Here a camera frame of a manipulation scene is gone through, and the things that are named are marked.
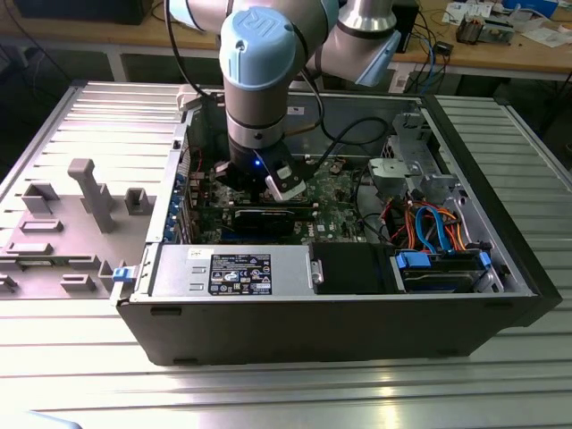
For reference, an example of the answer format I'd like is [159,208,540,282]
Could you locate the grey metal circuit part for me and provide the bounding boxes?
[482,13,522,46]

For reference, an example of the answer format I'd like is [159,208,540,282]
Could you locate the hard disk in blue carrier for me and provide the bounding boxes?
[395,249,491,294]

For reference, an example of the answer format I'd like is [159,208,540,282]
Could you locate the wooden desk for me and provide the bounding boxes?
[0,0,572,84]

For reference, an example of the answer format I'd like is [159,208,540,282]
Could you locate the black graphics card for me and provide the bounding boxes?
[231,206,297,238]

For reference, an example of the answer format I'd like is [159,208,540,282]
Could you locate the blue flat wire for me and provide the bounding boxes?
[413,201,453,257]

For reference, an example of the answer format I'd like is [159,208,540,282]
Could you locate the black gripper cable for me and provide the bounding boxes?
[290,66,391,178]

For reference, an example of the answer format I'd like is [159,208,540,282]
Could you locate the black plastic shroud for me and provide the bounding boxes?
[312,243,394,295]

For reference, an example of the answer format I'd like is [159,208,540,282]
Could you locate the black monitor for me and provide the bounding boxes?
[13,0,148,26]

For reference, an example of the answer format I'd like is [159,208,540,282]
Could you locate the silver metal disk bay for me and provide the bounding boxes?
[368,111,466,206]

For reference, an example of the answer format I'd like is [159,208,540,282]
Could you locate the green motherboard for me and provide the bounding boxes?
[189,151,374,245]

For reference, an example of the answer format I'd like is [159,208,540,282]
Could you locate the blue box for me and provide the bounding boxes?
[502,0,559,13]

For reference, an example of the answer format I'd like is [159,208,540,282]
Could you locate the orange wire bundle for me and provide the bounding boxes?
[388,196,468,251]

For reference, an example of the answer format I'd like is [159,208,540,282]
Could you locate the white papers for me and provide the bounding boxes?
[522,21,572,48]

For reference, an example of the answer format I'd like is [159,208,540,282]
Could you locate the grey parts rack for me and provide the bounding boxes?
[0,157,157,300]

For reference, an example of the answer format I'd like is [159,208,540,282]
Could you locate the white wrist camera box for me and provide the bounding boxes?
[265,160,307,202]

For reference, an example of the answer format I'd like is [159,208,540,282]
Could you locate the black PC case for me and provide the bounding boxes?
[114,84,563,367]

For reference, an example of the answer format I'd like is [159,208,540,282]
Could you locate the silver power supply unit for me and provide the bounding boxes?
[151,244,314,299]

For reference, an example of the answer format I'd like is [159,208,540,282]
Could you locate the copper heat sink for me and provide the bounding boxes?
[455,15,482,45]

